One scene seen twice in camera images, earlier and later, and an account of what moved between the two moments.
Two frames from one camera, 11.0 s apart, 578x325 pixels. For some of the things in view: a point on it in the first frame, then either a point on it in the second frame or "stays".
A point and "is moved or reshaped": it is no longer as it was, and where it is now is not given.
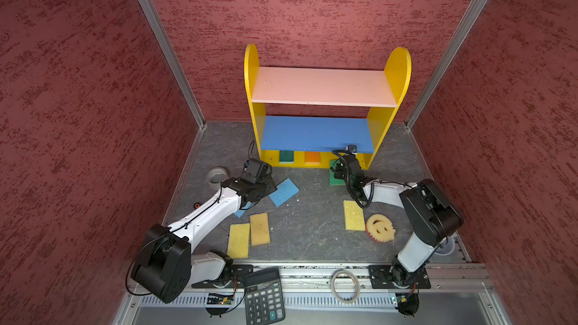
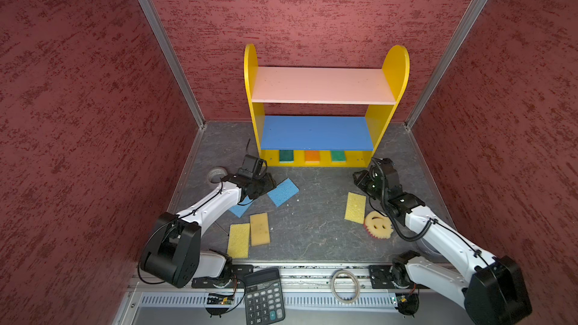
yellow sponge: x=238 y=242 stays
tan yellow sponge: x=260 y=229 stays
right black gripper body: x=339 y=174 to x=368 y=183
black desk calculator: x=264 y=302 stays
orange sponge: x=311 y=157 stays
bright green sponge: x=334 y=181 is moved or reshaped
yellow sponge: x=354 y=216 is moved or reshaped
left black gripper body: x=264 y=187 stays
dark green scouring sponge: x=286 y=156 stays
